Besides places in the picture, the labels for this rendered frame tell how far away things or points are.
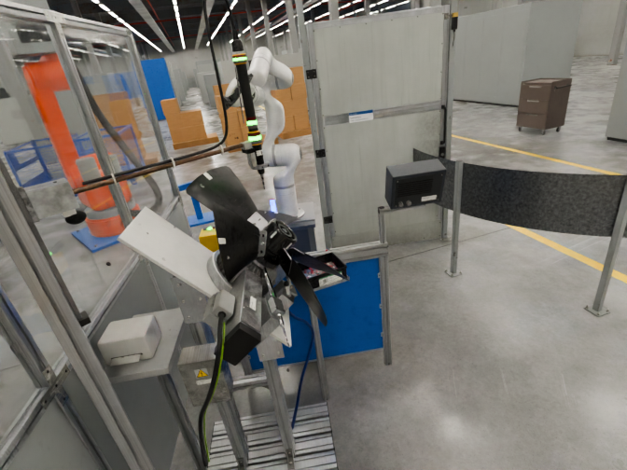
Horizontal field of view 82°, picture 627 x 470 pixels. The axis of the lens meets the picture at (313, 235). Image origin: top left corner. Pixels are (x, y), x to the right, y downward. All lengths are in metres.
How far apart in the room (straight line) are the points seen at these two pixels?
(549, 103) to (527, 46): 3.24
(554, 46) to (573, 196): 8.80
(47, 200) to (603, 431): 2.44
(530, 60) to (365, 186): 8.04
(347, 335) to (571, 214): 1.60
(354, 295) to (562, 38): 10.10
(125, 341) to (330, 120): 2.33
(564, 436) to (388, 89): 2.54
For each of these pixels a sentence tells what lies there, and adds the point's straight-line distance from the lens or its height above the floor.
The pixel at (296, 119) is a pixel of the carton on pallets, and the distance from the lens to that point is 9.64.
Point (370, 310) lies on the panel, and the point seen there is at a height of 0.43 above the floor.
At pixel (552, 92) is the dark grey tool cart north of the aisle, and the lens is 7.79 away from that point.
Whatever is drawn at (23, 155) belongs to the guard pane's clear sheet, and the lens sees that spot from 1.48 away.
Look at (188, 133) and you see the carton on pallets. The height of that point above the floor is 0.33.
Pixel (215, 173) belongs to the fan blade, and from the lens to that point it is 1.40.
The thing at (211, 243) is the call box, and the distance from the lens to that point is 1.82.
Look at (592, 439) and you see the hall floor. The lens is 2.37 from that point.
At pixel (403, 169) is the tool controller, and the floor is 1.24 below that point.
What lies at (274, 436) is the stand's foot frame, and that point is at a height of 0.08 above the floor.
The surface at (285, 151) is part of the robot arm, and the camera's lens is 2.01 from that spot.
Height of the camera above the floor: 1.77
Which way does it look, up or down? 26 degrees down
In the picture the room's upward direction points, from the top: 8 degrees counter-clockwise
